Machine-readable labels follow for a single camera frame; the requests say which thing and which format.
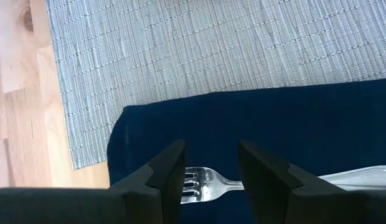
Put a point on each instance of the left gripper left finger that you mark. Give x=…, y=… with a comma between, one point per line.
x=162, y=186

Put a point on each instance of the dark blue cloth napkin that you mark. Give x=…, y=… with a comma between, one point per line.
x=274, y=124

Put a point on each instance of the silver fork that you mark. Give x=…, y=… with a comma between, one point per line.
x=208, y=183

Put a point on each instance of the grey woven placemat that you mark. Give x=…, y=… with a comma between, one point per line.
x=211, y=46

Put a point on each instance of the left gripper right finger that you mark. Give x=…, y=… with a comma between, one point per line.
x=267, y=186

